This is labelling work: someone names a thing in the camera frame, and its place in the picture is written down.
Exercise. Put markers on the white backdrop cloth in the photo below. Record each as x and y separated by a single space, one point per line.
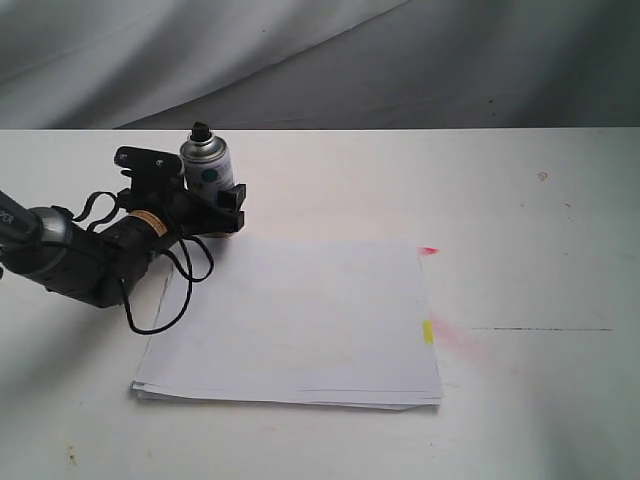
319 64

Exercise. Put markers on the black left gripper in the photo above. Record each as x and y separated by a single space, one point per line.
157 221

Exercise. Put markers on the silver spray can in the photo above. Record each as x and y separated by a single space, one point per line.
206 160

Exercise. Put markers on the white paper stack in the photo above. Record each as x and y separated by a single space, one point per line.
327 323

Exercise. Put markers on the yellow sticky tab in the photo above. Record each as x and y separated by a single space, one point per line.
428 332

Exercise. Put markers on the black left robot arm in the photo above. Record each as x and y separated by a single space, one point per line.
44 245

